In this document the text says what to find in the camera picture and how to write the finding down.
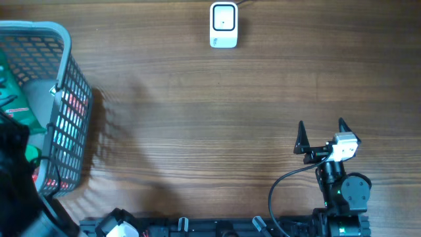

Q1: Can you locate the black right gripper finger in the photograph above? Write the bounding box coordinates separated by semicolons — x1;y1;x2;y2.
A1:
294;120;310;149
338;117;361;144

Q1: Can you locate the green 3M gloves package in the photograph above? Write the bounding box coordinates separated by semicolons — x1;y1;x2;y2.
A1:
1;50;46;167

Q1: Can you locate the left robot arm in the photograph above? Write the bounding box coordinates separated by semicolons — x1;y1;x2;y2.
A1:
1;112;87;236

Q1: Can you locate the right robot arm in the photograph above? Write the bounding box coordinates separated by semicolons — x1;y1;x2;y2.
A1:
292;118;372;237

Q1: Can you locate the white barcode scanner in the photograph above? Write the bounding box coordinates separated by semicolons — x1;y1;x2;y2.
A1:
209;1;238;49

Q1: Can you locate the grey plastic shopping basket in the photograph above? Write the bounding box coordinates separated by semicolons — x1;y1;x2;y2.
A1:
1;20;93;197

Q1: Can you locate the black right camera cable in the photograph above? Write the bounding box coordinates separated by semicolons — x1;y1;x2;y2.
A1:
267;151;333;237

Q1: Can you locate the black camera cable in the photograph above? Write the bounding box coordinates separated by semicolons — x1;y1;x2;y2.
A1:
267;151;333;237
31;156;62;198

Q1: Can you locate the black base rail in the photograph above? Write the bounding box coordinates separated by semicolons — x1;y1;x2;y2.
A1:
78;215;372;237

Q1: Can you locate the black left camera cable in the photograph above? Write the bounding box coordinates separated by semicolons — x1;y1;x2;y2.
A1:
31;156;62;198

